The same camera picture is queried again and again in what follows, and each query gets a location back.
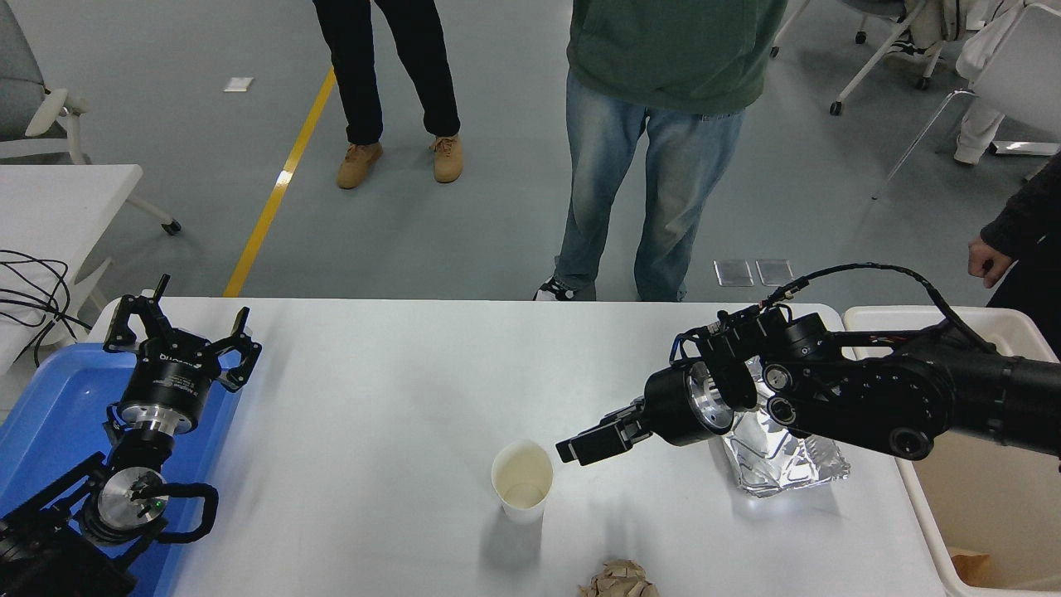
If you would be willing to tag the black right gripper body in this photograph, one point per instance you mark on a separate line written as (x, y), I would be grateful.
(670, 406)

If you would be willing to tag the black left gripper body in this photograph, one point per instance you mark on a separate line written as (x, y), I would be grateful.
(170, 381)

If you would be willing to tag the white paper cup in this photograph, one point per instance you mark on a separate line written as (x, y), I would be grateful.
(522, 477)

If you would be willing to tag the silver foil tray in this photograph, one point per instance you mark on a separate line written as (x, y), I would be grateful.
(779, 464)

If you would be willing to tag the person's hand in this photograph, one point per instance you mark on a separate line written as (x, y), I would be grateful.
(988, 259)

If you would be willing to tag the blue plastic tray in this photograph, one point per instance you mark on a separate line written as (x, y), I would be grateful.
(58, 398)

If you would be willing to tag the crumpled tan paper ball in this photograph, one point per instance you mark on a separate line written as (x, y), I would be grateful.
(617, 580)

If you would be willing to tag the clear floor plate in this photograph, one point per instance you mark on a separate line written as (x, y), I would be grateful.
(733, 274)
(776, 272)

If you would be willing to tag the white side table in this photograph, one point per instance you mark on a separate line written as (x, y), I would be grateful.
(50, 207)

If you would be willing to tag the white floor patch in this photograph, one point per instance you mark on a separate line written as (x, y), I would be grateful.
(239, 84)

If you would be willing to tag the grey office chair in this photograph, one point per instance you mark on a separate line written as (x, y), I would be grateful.
(16, 75)

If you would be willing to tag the person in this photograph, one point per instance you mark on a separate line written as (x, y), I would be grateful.
(663, 50)
(1036, 215)
(978, 128)
(365, 66)

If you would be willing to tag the large pale plastic bin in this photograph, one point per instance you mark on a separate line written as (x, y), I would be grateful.
(978, 514)

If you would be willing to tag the brown cardboard piece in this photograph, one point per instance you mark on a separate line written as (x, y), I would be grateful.
(970, 568)

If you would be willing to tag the white wheeled chair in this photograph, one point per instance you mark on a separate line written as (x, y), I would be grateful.
(879, 58)

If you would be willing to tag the beige jacket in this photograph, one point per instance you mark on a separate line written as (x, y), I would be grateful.
(937, 21)

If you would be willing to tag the white chair metal legs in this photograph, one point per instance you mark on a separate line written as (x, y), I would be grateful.
(1024, 75)

